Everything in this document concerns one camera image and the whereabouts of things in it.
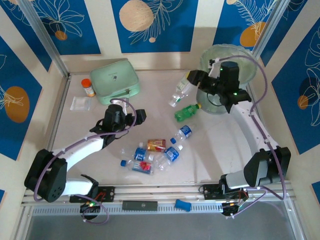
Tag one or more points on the clear bottle green print label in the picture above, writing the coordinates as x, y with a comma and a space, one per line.
180, 91

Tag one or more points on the red gold drink carton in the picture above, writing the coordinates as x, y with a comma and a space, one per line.
156, 145

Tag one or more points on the green plastic soda bottle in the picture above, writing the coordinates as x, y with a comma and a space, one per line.
186, 112

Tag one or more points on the blue label bottle white cap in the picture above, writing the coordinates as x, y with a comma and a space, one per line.
172, 153
140, 153

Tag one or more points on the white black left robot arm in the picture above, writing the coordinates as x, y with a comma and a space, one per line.
80, 150

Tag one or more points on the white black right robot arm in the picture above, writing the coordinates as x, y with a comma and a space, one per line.
250, 125

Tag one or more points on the clear bin with green liner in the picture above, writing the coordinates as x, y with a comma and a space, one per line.
247, 65

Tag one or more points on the small clear plastic packet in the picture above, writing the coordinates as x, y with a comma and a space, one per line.
80, 103

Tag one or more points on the mint green zip pouch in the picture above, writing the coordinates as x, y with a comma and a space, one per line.
113, 77

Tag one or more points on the orange lid pill bottle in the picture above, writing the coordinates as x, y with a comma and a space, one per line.
88, 87

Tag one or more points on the red blue label bottle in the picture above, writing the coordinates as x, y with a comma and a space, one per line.
140, 167

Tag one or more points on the black rectangular bar device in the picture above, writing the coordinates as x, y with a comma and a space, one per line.
140, 205

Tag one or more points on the left controller board green light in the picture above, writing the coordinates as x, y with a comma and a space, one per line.
89, 207

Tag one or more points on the blue bone-shaped object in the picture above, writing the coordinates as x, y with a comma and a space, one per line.
183, 205

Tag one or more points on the right controller board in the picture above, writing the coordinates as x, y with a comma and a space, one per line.
231, 208

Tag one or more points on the aluminium side rail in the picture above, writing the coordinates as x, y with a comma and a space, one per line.
60, 110
265, 120

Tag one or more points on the aluminium frame post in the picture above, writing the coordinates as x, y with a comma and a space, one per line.
270, 27
45, 40

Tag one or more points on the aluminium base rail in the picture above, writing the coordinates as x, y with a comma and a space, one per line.
160, 191

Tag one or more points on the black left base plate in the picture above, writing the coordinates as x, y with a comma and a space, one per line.
105, 194

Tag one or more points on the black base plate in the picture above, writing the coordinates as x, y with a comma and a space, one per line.
105, 194
211, 192

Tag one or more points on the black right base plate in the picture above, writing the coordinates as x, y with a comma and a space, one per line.
211, 192

